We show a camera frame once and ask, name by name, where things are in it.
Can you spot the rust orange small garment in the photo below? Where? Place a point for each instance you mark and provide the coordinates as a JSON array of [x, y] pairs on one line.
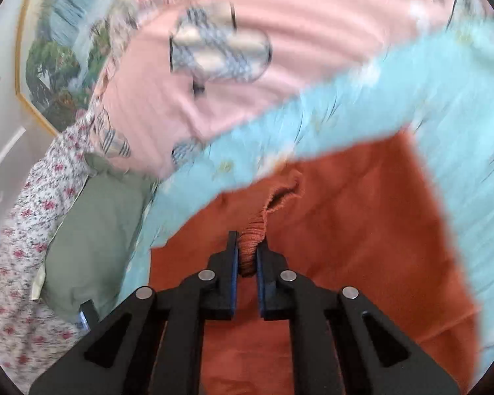
[[354, 230]]

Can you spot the sage green pillow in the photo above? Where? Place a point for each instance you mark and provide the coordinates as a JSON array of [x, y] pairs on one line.
[[90, 230]]

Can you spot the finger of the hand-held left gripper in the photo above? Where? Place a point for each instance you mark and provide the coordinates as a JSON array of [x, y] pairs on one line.
[[88, 312]]

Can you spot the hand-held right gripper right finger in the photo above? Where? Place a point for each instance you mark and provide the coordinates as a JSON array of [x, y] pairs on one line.
[[261, 284]]

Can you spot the pink printed blanket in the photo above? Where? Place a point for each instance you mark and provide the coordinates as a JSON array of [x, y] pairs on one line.
[[296, 41]]

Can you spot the framed landscape painting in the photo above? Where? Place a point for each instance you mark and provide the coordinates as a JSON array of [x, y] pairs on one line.
[[59, 45]]

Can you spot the white floral pillow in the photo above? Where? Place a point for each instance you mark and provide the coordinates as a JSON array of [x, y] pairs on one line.
[[20, 263]]

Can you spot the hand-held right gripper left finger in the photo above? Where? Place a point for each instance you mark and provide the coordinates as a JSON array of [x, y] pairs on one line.
[[233, 279]]

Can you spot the light blue printed bed sheet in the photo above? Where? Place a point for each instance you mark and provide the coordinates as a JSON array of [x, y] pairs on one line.
[[354, 103]]

